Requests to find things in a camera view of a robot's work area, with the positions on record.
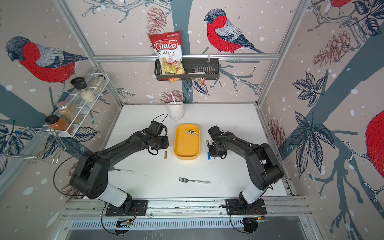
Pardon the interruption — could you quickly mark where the silver fork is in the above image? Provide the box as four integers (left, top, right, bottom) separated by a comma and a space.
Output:
179, 178, 211, 185

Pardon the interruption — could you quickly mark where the white wire spice rack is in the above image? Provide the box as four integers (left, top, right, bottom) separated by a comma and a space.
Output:
55, 73, 110, 138

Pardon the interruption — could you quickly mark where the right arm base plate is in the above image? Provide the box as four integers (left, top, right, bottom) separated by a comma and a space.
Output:
225, 199, 267, 216

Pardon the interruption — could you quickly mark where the black wire wall basket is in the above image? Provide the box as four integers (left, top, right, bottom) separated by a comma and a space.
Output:
154, 58, 220, 81

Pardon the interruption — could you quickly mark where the orange spice jar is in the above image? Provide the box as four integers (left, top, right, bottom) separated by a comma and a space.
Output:
45, 115, 70, 131

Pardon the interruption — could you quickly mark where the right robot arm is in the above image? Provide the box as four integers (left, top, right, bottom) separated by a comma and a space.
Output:
208, 126, 285, 211

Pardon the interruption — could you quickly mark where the silver lid spice jar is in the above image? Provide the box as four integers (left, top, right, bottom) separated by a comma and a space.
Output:
57, 101, 83, 124

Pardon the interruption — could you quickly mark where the white cup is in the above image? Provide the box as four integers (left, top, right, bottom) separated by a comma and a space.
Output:
167, 102, 184, 121

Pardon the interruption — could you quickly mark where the pale lid spice jar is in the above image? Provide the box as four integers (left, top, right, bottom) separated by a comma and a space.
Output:
91, 75, 106, 91

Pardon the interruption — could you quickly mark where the black lid spice jar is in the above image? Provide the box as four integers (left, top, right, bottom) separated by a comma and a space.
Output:
71, 77, 97, 103

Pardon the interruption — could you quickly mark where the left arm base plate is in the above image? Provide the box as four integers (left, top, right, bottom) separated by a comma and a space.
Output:
106, 200, 149, 217

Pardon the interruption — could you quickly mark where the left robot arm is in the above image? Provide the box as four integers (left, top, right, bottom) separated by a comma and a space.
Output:
70, 120, 169, 213

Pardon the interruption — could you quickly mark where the chrome wire hook rack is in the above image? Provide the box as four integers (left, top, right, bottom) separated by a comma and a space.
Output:
1, 125, 66, 169

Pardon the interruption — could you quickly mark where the red cassava chips bag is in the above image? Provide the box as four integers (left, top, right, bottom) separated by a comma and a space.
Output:
149, 31, 185, 75

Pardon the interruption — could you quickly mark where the yellow plastic storage tray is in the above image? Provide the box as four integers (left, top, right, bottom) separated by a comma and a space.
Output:
174, 124, 201, 160

